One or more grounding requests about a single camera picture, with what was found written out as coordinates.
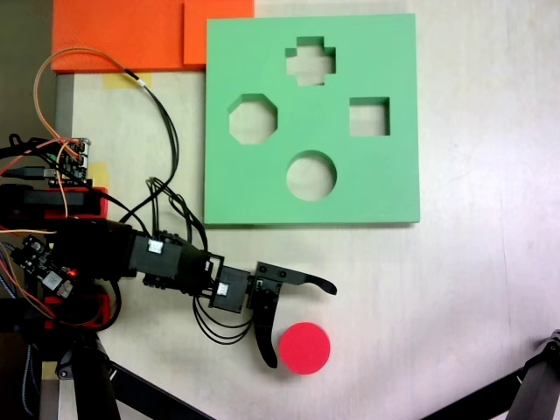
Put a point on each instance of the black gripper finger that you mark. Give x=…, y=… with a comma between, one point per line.
x=264, y=337
x=310, y=280

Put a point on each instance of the yellow masking tape piece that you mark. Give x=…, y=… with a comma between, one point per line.
x=118, y=80
x=49, y=371
x=100, y=172

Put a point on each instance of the small circuit board with connectors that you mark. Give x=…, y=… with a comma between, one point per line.
x=76, y=162

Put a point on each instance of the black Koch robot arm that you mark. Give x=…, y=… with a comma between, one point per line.
x=162, y=262

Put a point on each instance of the circuit board with red LED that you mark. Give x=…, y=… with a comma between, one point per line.
x=41, y=267

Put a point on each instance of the red cylinder block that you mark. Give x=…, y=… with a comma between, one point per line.
x=305, y=348

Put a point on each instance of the thin black tripod brace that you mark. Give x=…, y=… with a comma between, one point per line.
x=472, y=400
x=162, y=396

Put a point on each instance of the notched black tripod leg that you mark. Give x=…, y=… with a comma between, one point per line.
x=540, y=385

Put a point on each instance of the green shape-hole board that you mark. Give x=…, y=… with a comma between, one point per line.
x=376, y=184

